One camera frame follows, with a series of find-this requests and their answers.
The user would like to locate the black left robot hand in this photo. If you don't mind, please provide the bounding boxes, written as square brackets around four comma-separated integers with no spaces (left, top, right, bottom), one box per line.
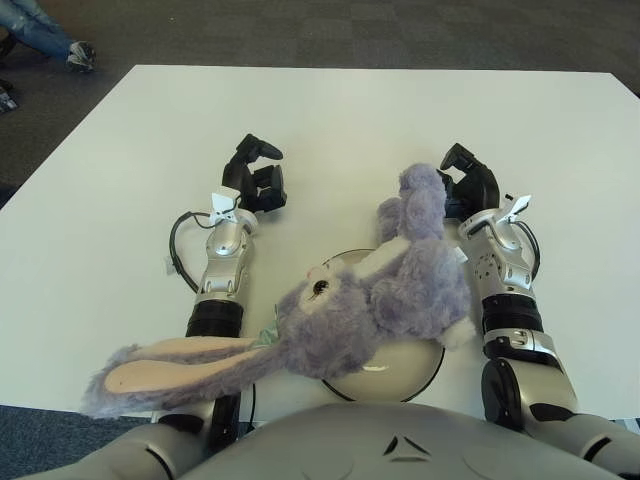
[221,133,289,215]

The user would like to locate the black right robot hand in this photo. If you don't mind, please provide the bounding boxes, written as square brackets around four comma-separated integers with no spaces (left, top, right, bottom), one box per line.
[435,142,501,221]

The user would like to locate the purple plush bunny doll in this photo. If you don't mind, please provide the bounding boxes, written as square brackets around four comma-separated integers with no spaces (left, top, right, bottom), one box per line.
[81,162,476,420]

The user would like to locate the white plate black rim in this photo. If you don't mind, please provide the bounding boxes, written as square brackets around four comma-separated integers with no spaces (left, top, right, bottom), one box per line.
[314,248,447,404]

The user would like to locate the grey sneaker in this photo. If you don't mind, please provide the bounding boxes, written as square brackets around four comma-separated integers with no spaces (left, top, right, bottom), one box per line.
[66,40,97,74]

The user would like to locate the blue jeans leg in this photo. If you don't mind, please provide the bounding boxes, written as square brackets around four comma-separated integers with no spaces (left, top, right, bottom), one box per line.
[0,0,74,60]

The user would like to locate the grey robot torso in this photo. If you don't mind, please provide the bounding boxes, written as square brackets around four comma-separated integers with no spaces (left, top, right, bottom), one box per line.
[74,401,640,480]

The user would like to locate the white left wrist mount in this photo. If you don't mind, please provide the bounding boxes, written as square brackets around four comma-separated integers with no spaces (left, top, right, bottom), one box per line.
[209,189,242,226]

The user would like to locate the white wrist mount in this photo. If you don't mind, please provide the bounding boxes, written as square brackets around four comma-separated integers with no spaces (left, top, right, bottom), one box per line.
[209,189,242,226]
[502,193,532,224]

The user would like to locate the white right wrist mount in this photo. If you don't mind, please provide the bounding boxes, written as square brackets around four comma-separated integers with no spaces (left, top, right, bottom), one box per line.
[502,193,532,224]

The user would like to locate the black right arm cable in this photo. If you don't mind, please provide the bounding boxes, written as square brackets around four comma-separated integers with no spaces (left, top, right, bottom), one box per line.
[517,219,542,284]

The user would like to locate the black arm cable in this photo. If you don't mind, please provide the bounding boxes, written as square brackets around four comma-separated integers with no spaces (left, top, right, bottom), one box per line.
[517,219,542,284]
[168,211,259,431]

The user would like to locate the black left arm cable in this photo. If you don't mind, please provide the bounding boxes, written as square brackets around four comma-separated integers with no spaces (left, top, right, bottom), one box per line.
[168,211,259,431]

